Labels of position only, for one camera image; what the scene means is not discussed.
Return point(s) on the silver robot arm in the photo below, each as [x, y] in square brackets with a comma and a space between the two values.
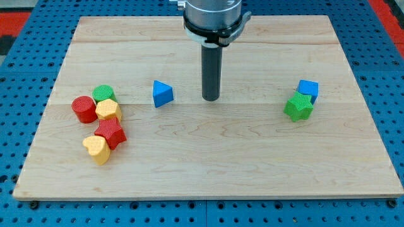
[213, 23]

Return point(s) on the blue triangle block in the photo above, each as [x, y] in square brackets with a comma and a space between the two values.
[162, 93]

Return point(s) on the wooden board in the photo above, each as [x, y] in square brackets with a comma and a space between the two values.
[239, 147]

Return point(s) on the red star block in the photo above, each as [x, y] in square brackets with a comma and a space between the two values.
[112, 131]

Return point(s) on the green star block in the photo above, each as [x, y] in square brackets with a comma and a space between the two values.
[299, 107]

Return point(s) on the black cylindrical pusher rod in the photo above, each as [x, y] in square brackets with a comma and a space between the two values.
[211, 71]

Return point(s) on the yellow hexagon block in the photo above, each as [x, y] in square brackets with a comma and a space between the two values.
[108, 109]

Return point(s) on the green cylinder block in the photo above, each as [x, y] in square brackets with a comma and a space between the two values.
[103, 92]

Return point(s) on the blue cube block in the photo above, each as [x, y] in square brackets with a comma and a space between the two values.
[310, 88]

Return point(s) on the yellow heart block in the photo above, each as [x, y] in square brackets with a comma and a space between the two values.
[97, 148]

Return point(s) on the red cylinder block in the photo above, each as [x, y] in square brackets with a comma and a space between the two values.
[84, 108]

